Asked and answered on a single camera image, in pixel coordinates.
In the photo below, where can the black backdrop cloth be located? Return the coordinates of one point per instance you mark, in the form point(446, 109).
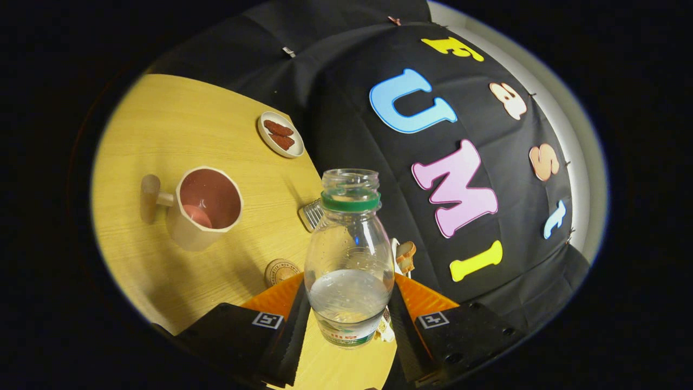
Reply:
point(352, 108)

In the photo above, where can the wooden table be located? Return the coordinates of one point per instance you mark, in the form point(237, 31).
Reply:
point(162, 124)

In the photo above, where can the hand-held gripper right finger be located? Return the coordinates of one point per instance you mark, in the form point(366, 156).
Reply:
point(403, 346)

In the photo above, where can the white toaster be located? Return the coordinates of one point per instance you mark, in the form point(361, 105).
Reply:
point(387, 331)

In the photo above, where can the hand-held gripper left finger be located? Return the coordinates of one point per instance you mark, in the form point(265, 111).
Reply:
point(287, 346)

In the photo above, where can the silver metal clip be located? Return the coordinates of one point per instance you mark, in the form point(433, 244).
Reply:
point(289, 52)

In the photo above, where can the cream cup with brown inside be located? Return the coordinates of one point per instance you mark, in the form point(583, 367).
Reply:
point(184, 233)

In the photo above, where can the white round plate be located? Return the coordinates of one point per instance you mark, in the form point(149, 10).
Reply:
point(268, 142)

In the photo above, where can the clear plastic juice bottle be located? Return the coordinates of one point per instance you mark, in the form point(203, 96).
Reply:
point(349, 244)

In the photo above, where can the toast slice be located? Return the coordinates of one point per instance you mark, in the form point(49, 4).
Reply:
point(407, 266)
point(407, 250)

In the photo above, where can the clear ribbed glass holder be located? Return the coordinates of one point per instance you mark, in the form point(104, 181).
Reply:
point(311, 215)

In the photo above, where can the brown sausage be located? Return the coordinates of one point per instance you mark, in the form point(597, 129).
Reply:
point(278, 128)
point(282, 142)

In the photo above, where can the round wooden coaster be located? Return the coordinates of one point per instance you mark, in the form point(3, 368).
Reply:
point(279, 271)

